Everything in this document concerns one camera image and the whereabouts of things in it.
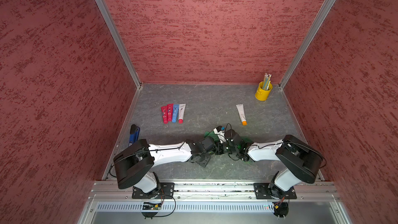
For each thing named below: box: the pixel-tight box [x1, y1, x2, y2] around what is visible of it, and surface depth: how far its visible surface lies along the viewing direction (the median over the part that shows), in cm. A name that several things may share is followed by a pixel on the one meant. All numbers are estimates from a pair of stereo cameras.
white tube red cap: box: [178, 103, 187, 124], surface depth 103 cm
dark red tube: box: [160, 105, 168, 124], surface depth 103 cm
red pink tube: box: [166, 103, 175, 122], surface depth 103 cm
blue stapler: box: [128, 123, 141, 147], surface depth 93 cm
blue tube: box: [172, 104, 180, 123], surface depth 105 cm
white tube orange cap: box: [235, 103, 248, 126], surface depth 105 cm
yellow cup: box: [254, 80, 274, 102], surface depth 109 cm
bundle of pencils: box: [262, 72, 273, 91], surface depth 108 cm
